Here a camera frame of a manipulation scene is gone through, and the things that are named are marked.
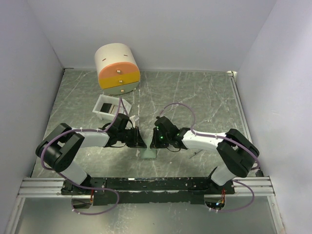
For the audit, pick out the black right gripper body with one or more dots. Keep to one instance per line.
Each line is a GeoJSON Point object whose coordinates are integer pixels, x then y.
{"type": "Point", "coordinates": [163, 141]}

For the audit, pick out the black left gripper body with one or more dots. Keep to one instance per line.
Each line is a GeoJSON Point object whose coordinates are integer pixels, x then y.
{"type": "Point", "coordinates": [129, 136]}

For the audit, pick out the green card holder book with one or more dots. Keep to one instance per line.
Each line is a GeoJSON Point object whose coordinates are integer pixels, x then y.
{"type": "Point", "coordinates": [147, 153]}

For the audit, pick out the white card tray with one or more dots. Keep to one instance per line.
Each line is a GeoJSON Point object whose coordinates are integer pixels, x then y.
{"type": "Point", "coordinates": [125, 107]}

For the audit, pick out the black credit card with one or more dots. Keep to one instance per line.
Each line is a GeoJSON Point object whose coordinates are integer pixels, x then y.
{"type": "Point", "coordinates": [106, 108]}

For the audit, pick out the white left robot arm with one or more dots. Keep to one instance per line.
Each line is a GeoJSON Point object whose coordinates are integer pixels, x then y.
{"type": "Point", "coordinates": [60, 147]}

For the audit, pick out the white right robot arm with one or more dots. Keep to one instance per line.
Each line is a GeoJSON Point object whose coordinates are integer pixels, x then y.
{"type": "Point", "coordinates": [238, 154]}

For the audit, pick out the round mini drawer cabinet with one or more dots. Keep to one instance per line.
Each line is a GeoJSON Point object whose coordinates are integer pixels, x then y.
{"type": "Point", "coordinates": [117, 70]}

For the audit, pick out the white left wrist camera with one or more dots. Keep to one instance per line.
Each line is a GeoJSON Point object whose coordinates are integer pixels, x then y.
{"type": "Point", "coordinates": [134, 120]}

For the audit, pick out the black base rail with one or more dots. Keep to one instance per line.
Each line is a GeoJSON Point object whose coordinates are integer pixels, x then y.
{"type": "Point", "coordinates": [148, 190]}

